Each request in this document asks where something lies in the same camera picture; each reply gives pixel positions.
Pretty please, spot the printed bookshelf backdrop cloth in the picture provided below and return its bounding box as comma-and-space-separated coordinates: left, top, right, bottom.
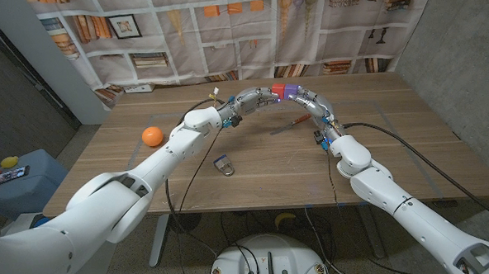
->
26, 0, 442, 112

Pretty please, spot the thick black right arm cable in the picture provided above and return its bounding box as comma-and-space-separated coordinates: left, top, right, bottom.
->
342, 116, 489, 237

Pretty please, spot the black round floor object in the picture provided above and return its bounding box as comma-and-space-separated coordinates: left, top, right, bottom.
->
168, 211, 203, 234

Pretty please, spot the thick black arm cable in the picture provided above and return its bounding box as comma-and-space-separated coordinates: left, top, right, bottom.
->
342, 116, 489, 237
160, 97, 234, 260

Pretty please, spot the white power strip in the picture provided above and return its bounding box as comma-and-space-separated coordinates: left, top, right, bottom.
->
123, 83, 156, 94

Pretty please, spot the knife with red handle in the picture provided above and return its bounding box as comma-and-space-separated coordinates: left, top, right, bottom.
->
268, 112, 314, 136

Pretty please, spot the red magnetic block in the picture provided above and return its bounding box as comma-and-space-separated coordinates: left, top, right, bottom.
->
271, 83, 287, 100

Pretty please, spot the orange ball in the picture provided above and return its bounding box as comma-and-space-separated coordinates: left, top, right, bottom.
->
140, 125, 164, 149

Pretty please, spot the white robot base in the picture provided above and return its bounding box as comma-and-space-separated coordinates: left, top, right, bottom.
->
206, 231, 329, 274

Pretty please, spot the black floor cable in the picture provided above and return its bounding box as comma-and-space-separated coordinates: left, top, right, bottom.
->
303, 205, 350, 274

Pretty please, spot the grey table leg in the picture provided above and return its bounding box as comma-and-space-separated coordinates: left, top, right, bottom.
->
357, 203, 387, 260

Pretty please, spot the silver padlock with blue base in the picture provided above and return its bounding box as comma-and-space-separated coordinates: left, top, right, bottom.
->
212, 154, 235, 178

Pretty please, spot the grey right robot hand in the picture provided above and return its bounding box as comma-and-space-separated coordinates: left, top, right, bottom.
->
285, 85, 347, 144

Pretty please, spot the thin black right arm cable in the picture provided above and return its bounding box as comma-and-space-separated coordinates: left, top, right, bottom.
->
325, 144, 425, 274

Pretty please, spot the yellow toy lemon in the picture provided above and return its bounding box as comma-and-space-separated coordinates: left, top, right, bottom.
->
0, 155, 20, 169

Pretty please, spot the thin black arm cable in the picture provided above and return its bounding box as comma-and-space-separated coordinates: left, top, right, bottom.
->
170, 128, 230, 274
325, 144, 425, 274

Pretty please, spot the blue-grey ottoman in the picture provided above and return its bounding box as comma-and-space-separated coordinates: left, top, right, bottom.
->
0, 147, 71, 221

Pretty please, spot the white table leg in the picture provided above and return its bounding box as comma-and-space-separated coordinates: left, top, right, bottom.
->
146, 213, 173, 269

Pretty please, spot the yellow toy banana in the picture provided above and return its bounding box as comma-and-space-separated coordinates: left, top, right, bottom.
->
273, 211, 298, 231

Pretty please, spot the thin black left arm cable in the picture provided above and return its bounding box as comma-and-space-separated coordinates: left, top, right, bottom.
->
170, 128, 230, 274

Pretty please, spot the purple magnetic block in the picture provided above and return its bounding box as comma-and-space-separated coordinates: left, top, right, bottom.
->
283, 83, 301, 102

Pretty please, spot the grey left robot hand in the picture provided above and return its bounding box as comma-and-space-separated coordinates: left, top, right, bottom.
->
216, 85, 282, 129

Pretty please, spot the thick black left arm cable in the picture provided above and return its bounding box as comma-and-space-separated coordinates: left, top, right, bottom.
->
160, 97, 234, 260

